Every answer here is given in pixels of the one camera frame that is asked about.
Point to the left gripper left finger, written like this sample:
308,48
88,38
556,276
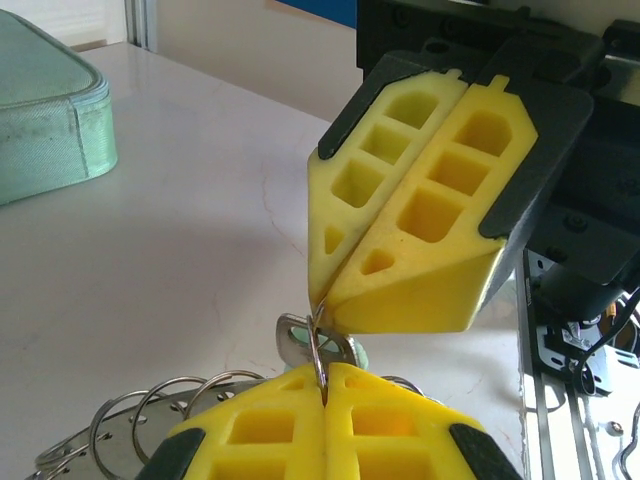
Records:
250,435

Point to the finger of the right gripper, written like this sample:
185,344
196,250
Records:
425,290
325,210

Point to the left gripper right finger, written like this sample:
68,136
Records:
400,435

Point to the mint green key tag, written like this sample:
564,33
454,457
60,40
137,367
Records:
361,357

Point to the silver key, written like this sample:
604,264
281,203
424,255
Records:
287,345

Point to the silver split keyring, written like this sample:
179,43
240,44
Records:
318,360

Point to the metal plate with key rings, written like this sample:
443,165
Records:
115,430

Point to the mint green zip pouch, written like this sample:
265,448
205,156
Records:
45,125

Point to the aluminium frame post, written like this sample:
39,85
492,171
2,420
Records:
142,25

